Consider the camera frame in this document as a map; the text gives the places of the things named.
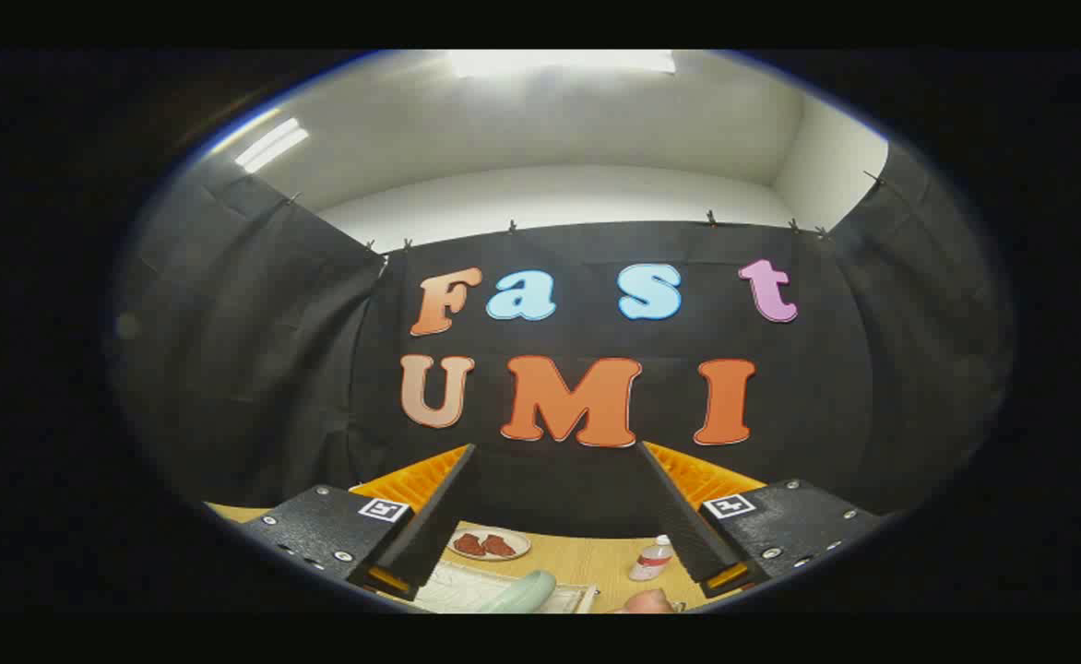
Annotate clear bottle red label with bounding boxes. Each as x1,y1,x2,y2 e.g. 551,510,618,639
629,535,674,582

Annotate narrow ceiling light panel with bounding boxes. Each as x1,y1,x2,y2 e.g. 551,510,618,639
234,117,311,174

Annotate white plate with meat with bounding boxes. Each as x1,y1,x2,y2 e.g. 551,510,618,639
446,528,532,562

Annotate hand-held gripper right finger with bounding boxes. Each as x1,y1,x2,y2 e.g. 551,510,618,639
635,441,883,600

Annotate pale green plate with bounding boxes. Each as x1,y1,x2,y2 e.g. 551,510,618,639
481,570,557,614

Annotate black backdrop cloth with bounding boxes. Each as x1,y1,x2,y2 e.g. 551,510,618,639
112,138,1012,540

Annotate white wire dish rack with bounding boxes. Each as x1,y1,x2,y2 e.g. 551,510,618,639
411,558,599,614

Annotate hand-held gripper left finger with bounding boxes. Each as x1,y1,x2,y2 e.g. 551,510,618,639
241,443,481,602

